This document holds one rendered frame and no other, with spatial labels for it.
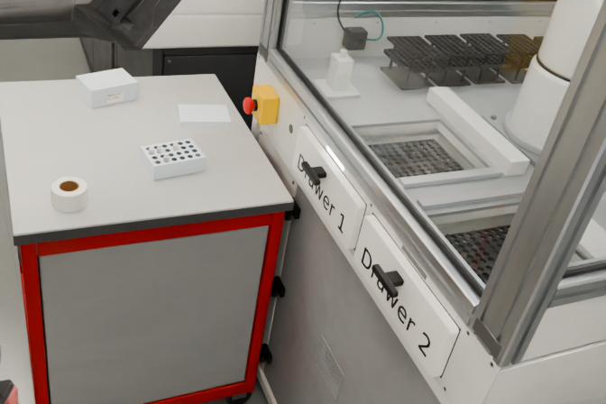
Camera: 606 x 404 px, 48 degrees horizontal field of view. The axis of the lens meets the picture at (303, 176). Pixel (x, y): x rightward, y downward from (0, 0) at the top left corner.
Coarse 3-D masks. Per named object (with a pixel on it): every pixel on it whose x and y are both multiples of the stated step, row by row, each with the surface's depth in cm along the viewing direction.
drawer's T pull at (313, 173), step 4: (304, 164) 137; (308, 164) 137; (304, 168) 137; (308, 168) 136; (312, 168) 137; (316, 168) 137; (320, 168) 137; (308, 172) 135; (312, 172) 135; (316, 172) 135; (320, 172) 136; (324, 172) 136; (308, 176) 135; (312, 176) 134; (316, 176) 134; (320, 176) 136; (324, 176) 136; (312, 180) 134; (316, 180) 133; (316, 184) 133
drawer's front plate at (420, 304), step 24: (360, 240) 126; (384, 240) 118; (360, 264) 127; (384, 264) 119; (408, 264) 114; (408, 288) 112; (408, 312) 113; (432, 312) 106; (408, 336) 114; (432, 336) 107; (456, 336) 104; (432, 360) 108
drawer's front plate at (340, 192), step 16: (304, 128) 146; (304, 144) 145; (320, 144) 141; (304, 160) 146; (320, 160) 138; (304, 176) 147; (336, 176) 132; (320, 192) 140; (336, 192) 133; (352, 192) 129; (320, 208) 141; (336, 208) 134; (352, 208) 128; (336, 224) 134; (352, 224) 128; (352, 240) 130
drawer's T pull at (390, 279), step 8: (376, 264) 115; (376, 272) 114; (384, 272) 114; (392, 272) 114; (384, 280) 112; (392, 280) 112; (400, 280) 113; (384, 288) 112; (392, 288) 111; (392, 296) 110
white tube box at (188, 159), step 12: (156, 144) 155; (168, 144) 156; (180, 144) 158; (192, 144) 158; (144, 156) 152; (156, 156) 152; (180, 156) 153; (192, 156) 154; (204, 156) 155; (156, 168) 149; (168, 168) 151; (180, 168) 152; (192, 168) 154; (204, 168) 156
